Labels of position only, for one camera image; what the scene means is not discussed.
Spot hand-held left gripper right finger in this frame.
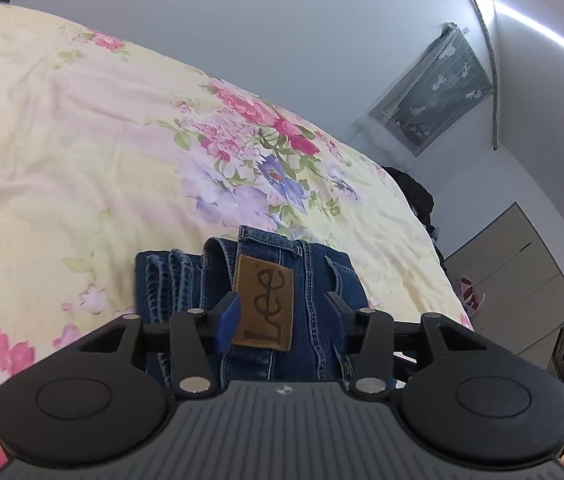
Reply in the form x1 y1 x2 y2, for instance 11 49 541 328
324 291 490 400

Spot beige wardrobe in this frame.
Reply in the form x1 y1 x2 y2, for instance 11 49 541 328
444 201 564 377

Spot ceiling light strip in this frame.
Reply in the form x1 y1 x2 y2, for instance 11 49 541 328
493 0 564 70

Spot white wall pipe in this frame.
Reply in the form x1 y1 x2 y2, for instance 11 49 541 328
454 0 501 152

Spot pile of dark clothes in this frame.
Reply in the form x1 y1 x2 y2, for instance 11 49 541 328
381 166 446 272

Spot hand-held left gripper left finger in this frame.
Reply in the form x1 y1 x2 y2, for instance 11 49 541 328
74 292 241 398

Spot pink and red cloth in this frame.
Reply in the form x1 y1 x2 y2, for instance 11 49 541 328
453 275 486 319

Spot blue denim pants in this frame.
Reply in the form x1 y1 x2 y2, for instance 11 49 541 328
134 225 370 397

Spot floral yellow blanket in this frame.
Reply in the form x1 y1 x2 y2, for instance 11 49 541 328
0 0 475 480

